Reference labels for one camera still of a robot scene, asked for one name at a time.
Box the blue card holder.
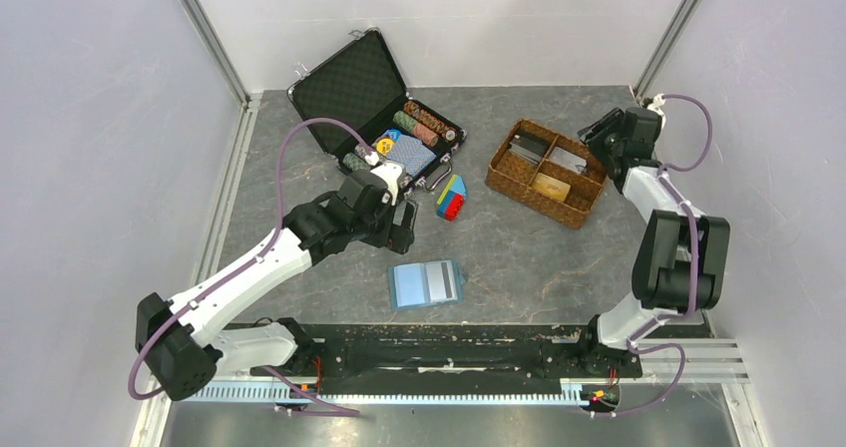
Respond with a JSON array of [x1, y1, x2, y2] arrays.
[[388, 258, 465, 310]]

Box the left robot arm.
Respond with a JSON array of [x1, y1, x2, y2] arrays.
[[128, 162, 416, 401]]

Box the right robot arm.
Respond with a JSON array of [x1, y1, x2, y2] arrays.
[[576, 107, 730, 375]]

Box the white card stack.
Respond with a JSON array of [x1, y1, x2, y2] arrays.
[[549, 147, 588, 176]]

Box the blue playing card deck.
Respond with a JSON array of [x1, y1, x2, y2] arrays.
[[386, 135, 436, 178]]

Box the gold VIP card stack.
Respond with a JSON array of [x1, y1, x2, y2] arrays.
[[532, 173, 571, 203]]

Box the grey striped card in sleeve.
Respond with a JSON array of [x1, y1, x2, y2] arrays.
[[424, 260, 458, 302]]

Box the dark card stack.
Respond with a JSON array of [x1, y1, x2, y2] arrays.
[[509, 130, 551, 165]]

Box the colourful toy brick block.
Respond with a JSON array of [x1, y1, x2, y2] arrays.
[[436, 175, 467, 222]]

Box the green purple chip stack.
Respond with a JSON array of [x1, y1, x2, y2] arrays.
[[341, 153, 371, 173]]

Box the yellow dealer chip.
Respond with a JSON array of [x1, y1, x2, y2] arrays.
[[374, 138, 394, 156]]

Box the green pink chip stack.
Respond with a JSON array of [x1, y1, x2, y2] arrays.
[[393, 111, 439, 148]]

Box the brown orange chip stack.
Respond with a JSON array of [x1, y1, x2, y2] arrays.
[[403, 101, 458, 142]]

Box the woven wicker basket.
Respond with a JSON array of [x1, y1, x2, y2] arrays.
[[485, 119, 606, 229]]

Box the black poker chip case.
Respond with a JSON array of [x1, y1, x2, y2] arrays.
[[287, 28, 467, 194]]

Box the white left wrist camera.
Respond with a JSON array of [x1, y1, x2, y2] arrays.
[[370, 161, 405, 206]]

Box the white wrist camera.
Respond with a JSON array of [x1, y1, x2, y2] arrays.
[[370, 161, 405, 206], [642, 94, 666, 117]]

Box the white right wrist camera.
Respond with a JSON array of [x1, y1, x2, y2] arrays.
[[642, 94, 666, 117]]

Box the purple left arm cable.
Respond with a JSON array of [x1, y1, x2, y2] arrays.
[[127, 117, 378, 402]]

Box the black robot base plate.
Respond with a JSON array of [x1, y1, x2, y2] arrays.
[[249, 323, 643, 396]]

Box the white cable duct rail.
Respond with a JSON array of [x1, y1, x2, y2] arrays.
[[187, 378, 620, 408]]

